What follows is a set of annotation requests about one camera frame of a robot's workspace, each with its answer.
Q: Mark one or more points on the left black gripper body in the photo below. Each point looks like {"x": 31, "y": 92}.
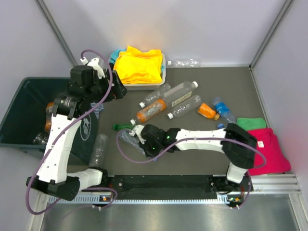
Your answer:
{"x": 99, "y": 89}

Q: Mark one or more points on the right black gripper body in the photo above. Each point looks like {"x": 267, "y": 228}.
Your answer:
{"x": 154, "y": 148}

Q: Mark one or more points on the clear bottle blue cap front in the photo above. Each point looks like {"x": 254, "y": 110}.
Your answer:
{"x": 125, "y": 136}

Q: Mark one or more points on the orange bottle tall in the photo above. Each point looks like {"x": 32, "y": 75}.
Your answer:
{"x": 148, "y": 112}

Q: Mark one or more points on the crushed green bottle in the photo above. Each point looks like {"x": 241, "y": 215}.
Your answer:
{"x": 118, "y": 127}

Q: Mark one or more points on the orange bottle with white label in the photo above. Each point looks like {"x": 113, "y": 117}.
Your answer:
{"x": 48, "y": 116}

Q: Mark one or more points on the large clear bottle with label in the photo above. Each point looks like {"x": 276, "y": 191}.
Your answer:
{"x": 179, "y": 93}

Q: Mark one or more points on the clear bottle white cap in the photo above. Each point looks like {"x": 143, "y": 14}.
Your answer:
{"x": 41, "y": 139}

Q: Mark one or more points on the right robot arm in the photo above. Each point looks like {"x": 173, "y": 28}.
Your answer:
{"x": 236, "y": 143}

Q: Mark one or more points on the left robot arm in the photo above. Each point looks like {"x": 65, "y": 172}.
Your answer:
{"x": 70, "y": 108}

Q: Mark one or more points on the blue cap bottle by right arm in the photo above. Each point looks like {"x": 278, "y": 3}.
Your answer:
{"x": 223, "y": 110}

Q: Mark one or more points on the dark green plastic bin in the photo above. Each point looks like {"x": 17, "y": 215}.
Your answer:
{"x": 26, "y": 117}

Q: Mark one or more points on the blue striped cloth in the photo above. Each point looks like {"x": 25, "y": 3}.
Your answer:
{"x": 98, "y": 109}

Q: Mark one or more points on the teal cloth in basket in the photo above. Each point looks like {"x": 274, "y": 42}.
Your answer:
{"x": 114, "y": 55}

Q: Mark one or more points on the clear ribbed bottle middle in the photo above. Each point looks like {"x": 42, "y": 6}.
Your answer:
{"x": 185, "y": 107}

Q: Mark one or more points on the white plastic basket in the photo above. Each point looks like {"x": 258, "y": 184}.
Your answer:
{"x": 144, "y": 85}

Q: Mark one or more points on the yellow cloth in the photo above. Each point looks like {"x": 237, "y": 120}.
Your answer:
{"x": 138, "y": 66}

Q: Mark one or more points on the small orange bottle upper right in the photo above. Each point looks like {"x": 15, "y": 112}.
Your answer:
{"x": 207, "y": 112}

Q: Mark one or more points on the green cloth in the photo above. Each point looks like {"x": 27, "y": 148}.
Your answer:
{"x": 251, "y": 123}

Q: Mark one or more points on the magenta cloth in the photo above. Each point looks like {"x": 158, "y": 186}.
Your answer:
{"x": 268, "y": 145}

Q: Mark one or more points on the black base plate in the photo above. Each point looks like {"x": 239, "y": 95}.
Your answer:
{"x": 203, "y": 183}

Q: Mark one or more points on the grey cable duct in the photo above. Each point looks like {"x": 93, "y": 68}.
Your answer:
{"x": 105, "y": 198}

